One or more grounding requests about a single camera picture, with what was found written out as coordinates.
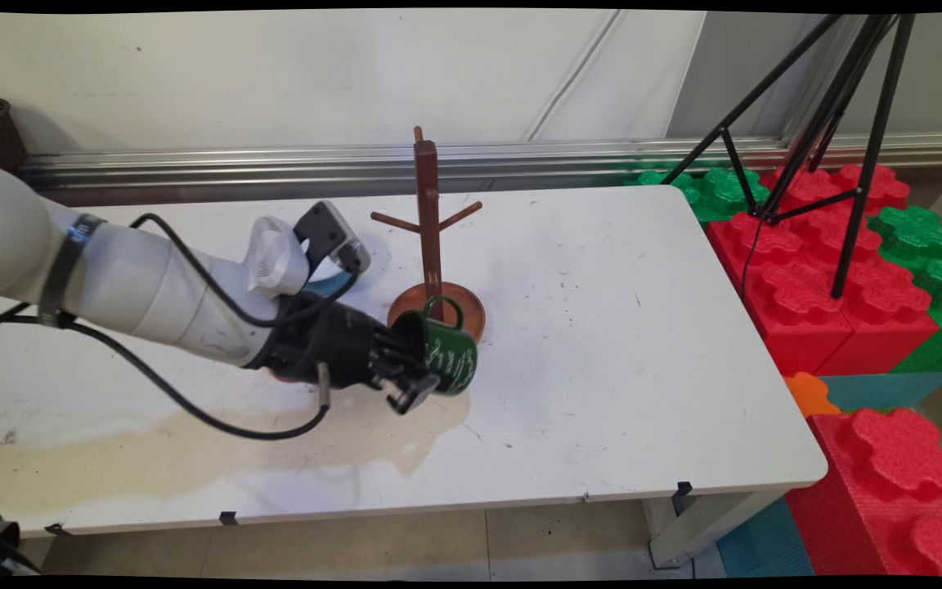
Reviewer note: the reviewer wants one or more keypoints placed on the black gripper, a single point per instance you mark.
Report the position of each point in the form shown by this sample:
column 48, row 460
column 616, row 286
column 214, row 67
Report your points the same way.
column 332, row 343

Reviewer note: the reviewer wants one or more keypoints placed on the green mug white lettering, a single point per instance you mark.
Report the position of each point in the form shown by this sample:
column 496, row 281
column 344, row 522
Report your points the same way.
column 450, row 360

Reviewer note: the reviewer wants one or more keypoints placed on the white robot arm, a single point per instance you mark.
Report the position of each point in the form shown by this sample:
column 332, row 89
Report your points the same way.
column 136, row 286

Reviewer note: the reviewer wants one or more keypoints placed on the blue bowl white inside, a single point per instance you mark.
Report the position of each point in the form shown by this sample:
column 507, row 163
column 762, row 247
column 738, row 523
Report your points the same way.
column 329, row 285

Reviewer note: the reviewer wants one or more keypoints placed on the brown wooden mug tree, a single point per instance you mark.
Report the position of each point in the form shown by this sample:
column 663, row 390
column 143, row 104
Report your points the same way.
column 428, row 213

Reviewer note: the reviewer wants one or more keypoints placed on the black table edge clip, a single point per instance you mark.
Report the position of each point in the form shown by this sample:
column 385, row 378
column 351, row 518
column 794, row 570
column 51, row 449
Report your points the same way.
column 684, row 489
column 58, row 529
column 229, row 518

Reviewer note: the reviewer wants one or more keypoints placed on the white table leg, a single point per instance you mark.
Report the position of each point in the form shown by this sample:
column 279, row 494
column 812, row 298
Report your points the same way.
column 708, row 528

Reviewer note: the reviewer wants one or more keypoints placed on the flat green foam block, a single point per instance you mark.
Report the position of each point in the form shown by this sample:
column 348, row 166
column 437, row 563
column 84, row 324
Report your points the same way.
column 720, row 192

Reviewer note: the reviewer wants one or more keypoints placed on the blue foam block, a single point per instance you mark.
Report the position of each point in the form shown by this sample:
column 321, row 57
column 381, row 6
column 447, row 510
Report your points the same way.
column 765, row 544

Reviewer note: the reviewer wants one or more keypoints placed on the large red foam block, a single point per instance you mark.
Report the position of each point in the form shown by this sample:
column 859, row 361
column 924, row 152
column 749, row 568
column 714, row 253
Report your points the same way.
column 798, row 286

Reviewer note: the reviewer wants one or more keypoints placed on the orange foam block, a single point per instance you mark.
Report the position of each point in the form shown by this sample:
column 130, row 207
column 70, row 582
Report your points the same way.
column 810, row 393

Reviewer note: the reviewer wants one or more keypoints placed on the flat red foam block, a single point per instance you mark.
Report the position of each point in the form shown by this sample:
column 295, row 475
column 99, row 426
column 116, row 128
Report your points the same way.
column 823, row 186

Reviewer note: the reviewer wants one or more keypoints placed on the teal foam block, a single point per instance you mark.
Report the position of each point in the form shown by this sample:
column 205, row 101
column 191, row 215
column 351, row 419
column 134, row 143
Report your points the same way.
column 888, row 391

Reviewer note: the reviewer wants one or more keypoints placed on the red ribbed foam block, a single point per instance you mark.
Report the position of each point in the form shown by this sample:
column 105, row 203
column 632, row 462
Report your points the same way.
column 896, row 491

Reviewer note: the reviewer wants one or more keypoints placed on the black tripod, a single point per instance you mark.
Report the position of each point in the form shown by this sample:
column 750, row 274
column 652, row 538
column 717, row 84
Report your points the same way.
column 872, row 164

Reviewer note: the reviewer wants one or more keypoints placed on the tall green foam block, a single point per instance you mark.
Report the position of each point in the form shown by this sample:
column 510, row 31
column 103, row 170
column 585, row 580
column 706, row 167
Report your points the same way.
column 929, row 245

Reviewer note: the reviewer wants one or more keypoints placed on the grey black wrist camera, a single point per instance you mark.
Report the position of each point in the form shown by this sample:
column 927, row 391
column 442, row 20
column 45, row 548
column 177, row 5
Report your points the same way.
column 332, row 237

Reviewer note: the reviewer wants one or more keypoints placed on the white ribbed camera mount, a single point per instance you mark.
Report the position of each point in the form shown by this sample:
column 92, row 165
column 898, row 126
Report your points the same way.
column 275, row 258

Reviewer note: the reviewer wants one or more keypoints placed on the silver metal wall rail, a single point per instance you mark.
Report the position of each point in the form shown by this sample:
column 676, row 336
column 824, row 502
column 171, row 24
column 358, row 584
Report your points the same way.
column 520, row 159

